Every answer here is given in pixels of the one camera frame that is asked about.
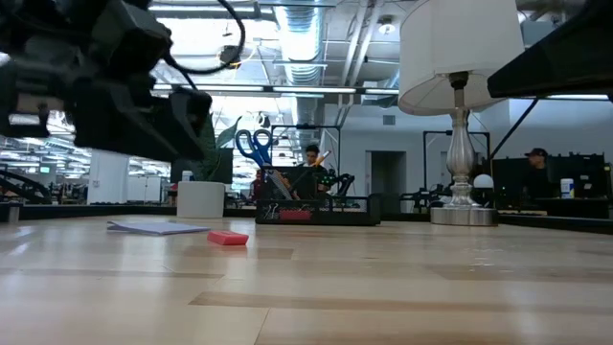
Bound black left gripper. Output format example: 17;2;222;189
0;0;215;162

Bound pale sticky note pad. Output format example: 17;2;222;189
105;219;211;237

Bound blue handled scissors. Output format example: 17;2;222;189
234;127;294;201

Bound pink eraser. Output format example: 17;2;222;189
207;230;250;247

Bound black pen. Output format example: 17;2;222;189
289;167;318;196

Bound black mesh desk organizer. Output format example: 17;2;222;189
255;165;383;227

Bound white square pillar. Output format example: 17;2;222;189
86;150;131;205

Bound green plant in white pot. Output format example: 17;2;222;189
176;114;243;220

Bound black background monitor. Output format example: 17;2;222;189
170;147;235;185

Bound black ceiling device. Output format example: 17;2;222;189
219;44;242;68

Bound person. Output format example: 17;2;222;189
304;144;331;193
521;147;552;200

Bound white shade silver table lamp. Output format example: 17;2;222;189
397;0;532;227

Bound white round globe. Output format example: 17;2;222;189
472;172;495;191

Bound silver spiral ventilation duct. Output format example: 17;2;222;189
273;0;331;150

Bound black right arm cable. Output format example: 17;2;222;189
488;95;540;162

